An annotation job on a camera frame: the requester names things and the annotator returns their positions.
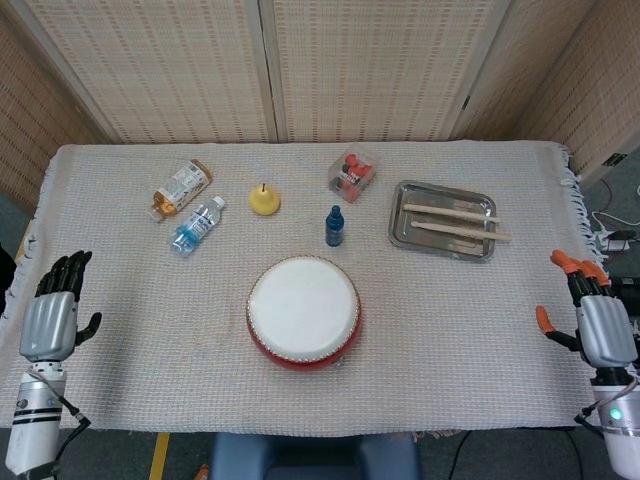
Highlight amber tea bottle floral label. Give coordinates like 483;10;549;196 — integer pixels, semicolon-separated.
147;158;214;223

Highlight white power strip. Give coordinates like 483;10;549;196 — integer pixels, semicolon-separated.
597;232;635;254

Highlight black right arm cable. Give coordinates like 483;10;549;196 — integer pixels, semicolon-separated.
437;398;609;480

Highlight blue spray bottle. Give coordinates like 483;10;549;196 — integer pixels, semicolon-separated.
325;204;346;247

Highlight rectangular metal tray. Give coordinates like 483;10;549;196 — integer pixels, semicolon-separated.
388;179;498;264

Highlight red floor cable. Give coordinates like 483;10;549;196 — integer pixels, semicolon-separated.
597;177;620;212

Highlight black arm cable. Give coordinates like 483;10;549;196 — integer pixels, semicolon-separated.
22;392;93;477
437;398;609;480

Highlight woven folding screen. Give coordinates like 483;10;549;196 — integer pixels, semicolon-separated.
0;0;640;216

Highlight white waffle tablecloth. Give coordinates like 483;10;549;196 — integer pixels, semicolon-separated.
0;142;640;436

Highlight black floor box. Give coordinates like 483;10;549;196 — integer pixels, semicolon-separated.
612;277;640;317

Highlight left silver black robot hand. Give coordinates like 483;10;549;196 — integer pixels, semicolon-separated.
18;250;103;363

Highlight blue padded seat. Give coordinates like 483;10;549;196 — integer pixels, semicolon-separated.
208;432;424;480

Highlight clear box of red fruit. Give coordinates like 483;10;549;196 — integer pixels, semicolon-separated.
327;153;381;205

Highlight wooden drumstick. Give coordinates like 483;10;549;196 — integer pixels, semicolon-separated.
403;203;502;224
411;220;513;242

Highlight clear water bottle blue label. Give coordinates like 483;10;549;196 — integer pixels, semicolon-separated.
170;195;227;258

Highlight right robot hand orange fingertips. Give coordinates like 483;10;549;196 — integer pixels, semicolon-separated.
535;249;640;371

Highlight yellow pear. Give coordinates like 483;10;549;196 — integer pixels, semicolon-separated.
248;182;282;217

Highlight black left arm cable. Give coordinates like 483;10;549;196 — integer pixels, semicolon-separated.
22;392;93;477

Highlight red drum with white skin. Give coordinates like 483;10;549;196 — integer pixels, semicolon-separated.
245;255;362;372

